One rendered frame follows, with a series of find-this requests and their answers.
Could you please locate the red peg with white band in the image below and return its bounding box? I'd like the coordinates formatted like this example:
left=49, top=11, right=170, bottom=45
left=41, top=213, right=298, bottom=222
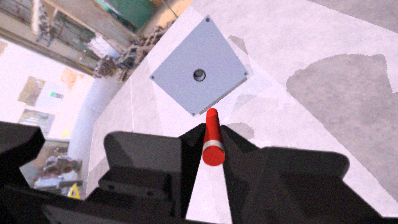
left=202, top=108, right=225, bottom=166

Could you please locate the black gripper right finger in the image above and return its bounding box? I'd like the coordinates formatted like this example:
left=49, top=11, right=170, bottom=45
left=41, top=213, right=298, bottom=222
left=220, top=125, right=350, bottom=224

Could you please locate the grey panel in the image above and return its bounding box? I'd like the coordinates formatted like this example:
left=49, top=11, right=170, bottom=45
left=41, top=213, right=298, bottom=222
left=150, top=14, right=249, bottom=117

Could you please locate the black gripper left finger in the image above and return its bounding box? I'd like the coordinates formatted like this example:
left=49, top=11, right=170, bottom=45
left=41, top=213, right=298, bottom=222
left=103, top=123, right=206, bottom=218

